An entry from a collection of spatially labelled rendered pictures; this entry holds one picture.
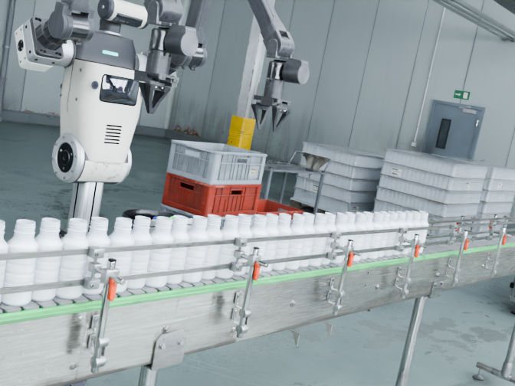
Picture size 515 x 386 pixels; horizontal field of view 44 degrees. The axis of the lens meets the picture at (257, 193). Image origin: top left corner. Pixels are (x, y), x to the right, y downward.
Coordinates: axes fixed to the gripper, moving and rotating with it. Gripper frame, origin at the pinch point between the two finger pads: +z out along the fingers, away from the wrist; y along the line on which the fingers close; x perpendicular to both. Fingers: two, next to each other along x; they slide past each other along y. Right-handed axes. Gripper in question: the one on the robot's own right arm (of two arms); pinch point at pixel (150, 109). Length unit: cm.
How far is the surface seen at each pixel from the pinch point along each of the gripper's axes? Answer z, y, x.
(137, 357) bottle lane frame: 56, 19, -8
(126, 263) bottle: 33.7, 17.3, -14.4
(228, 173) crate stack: 40, -160, 207
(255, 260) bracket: 32.8, 25.3, 20.6
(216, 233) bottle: 27.9, 15.9, 14.4
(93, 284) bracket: 36.7, 20.0, -24.4
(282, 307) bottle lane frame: 50, 19, 45
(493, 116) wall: -70, -315, 1041
